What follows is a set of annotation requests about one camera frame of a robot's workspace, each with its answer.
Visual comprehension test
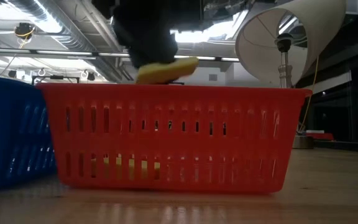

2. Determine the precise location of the red flat background object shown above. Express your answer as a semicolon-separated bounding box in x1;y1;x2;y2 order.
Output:
305;132;335;142

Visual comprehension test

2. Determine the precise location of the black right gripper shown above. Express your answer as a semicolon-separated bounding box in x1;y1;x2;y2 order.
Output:
91;0;204;68

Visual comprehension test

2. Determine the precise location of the yellow cable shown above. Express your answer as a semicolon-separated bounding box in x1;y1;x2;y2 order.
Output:
298;55;320;133

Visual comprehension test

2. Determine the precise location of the blue plastic basket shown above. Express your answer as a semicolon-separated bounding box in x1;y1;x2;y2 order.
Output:
0;77;57;191

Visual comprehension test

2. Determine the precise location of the silver lamp stand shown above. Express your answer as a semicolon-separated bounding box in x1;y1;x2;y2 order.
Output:
274;33;295;89

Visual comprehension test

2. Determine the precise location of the red plastic basket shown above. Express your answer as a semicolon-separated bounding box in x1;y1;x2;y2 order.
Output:
35;83;313;195

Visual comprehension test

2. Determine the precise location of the white shade table lamp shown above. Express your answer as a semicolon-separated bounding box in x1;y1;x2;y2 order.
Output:
235;0;347;87

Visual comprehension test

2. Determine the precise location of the black ceiling device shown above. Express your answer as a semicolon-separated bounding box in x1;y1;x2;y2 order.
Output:
14;22;37;41

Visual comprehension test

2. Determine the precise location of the round metal lamp base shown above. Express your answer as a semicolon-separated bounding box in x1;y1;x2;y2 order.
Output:
291;134;315;150

